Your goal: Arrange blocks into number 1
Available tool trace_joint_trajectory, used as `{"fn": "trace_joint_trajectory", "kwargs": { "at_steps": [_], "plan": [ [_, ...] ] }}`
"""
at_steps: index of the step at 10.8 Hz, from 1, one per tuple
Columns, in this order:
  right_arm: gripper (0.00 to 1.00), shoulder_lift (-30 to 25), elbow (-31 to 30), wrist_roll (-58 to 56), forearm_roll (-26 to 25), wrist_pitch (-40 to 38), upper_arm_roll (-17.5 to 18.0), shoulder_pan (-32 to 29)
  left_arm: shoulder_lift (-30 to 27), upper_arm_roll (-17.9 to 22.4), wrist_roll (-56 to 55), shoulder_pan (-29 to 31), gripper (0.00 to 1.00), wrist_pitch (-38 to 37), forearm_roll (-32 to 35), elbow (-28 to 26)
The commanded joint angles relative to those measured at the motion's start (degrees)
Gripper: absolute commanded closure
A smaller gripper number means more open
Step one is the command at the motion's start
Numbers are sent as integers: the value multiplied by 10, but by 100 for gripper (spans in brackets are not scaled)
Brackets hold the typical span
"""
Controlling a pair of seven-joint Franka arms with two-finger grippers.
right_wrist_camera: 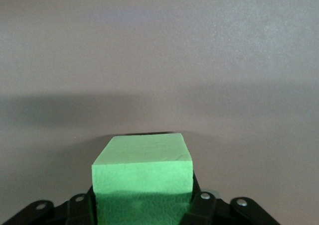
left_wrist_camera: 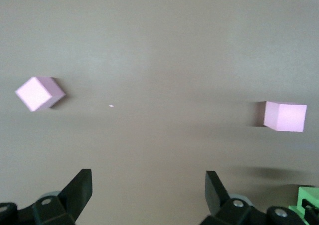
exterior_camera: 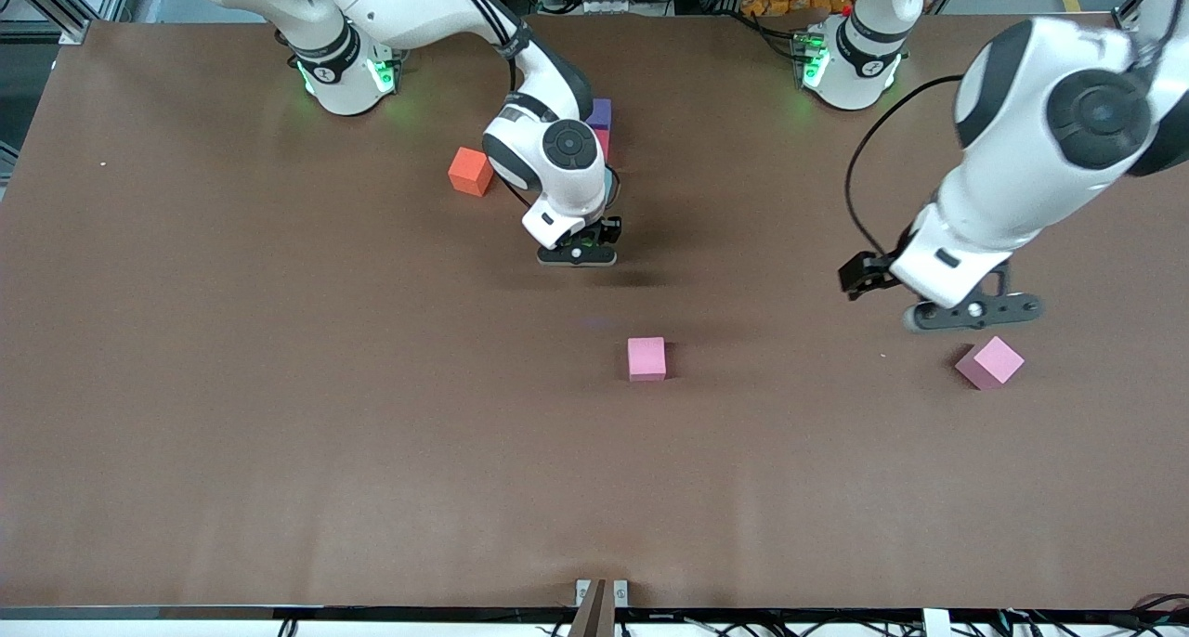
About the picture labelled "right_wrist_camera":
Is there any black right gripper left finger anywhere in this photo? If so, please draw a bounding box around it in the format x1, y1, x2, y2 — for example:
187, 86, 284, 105
0, 185, 98, 225

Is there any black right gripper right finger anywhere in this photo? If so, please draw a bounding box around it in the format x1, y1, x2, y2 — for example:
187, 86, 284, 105
183, 172, 281, 225

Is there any green foam block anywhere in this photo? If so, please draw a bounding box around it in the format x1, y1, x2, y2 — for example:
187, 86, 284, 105
91, 132, 194, 225

